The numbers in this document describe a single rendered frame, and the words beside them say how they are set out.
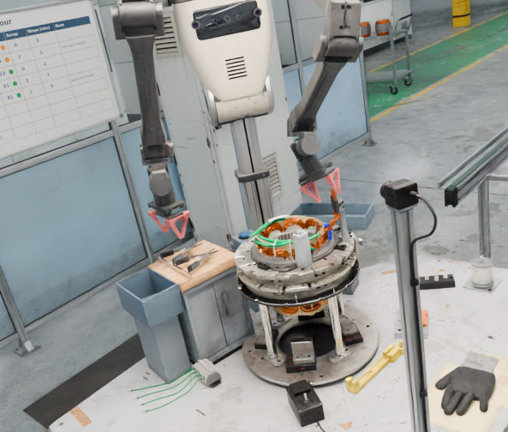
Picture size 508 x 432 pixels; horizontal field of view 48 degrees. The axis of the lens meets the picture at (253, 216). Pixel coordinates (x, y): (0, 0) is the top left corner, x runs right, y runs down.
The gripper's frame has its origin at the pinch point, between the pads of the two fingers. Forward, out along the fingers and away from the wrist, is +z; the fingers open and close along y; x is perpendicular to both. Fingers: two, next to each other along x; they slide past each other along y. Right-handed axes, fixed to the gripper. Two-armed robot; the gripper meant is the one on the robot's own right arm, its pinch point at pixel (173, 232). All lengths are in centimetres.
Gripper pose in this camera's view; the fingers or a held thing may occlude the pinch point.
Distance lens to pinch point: 161.2
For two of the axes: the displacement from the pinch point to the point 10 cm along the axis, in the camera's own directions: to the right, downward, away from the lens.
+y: 6.3, 1.9, -7.5
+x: 7.6, -3.6, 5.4
